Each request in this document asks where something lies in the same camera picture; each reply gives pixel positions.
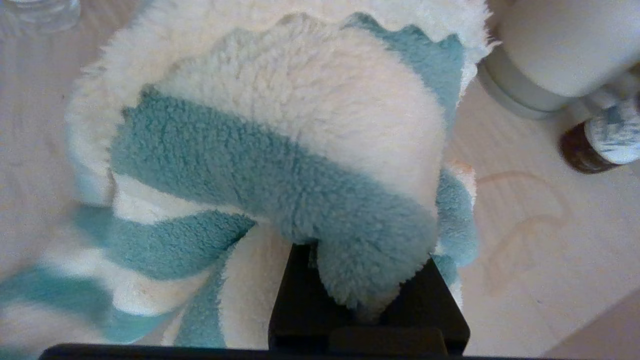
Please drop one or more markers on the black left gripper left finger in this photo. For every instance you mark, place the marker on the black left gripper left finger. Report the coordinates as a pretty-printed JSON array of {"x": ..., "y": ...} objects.
[{"x": 295, "y": 320}]

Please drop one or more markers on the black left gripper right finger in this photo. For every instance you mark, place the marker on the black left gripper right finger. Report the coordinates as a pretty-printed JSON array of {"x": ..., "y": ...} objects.
[{"x": 435, "y": 310}]

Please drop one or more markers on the green white striped towel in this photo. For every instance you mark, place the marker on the green white striped towel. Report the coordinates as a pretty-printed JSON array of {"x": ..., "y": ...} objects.
[{"x": 280, "y": 150}]

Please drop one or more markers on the grey kettle base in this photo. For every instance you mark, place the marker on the grey kettle base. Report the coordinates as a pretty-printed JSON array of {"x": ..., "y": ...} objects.
[{"x": 515, "y": 95}]

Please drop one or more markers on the brown drink bottle white label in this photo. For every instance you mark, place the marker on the brown drink bottle white label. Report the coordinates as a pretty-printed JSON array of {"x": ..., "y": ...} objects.
[{"x": 595, "y": 145}]

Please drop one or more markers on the white electric kettle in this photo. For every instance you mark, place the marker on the white electric kettle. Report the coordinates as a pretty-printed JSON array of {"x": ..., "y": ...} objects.
[{"x": 575, "y": 40}]

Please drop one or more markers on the clear water bottle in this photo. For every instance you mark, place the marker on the clear water bottle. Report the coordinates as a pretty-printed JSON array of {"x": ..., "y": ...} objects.
[{"x": 40, "y": 12}]

